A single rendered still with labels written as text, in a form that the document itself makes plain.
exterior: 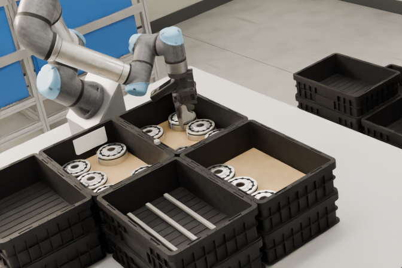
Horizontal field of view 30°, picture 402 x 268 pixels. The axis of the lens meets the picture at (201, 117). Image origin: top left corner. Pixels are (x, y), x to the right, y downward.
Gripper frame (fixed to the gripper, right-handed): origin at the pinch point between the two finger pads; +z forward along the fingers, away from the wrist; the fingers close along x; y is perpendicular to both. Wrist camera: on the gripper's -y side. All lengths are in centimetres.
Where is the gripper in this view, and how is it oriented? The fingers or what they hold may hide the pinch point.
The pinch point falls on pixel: (180, 122)
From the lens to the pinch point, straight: 268.4
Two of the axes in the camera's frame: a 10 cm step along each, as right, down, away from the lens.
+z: 1.5, 8.7, 4.7
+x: 0.1, -4.7, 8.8
